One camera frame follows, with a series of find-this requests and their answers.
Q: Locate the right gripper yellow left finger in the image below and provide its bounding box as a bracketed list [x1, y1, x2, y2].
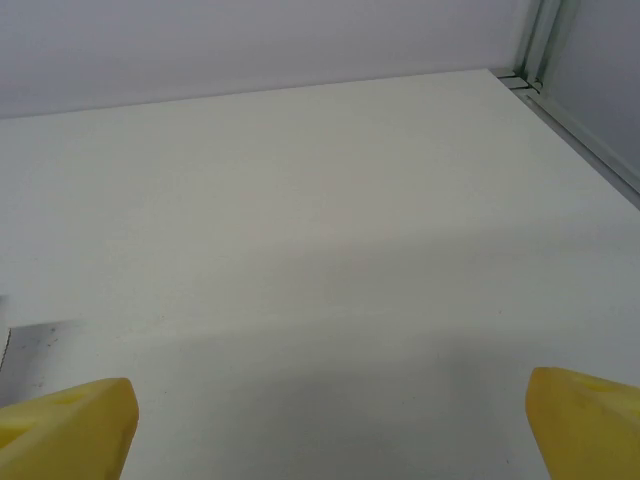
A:
[0, 376, 141, 480]

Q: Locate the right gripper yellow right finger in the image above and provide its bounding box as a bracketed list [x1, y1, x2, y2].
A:
[526, 366, 640, 480]

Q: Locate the aluminium frame corner post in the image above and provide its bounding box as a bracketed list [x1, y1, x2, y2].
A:
[517, 0, 579, 86]

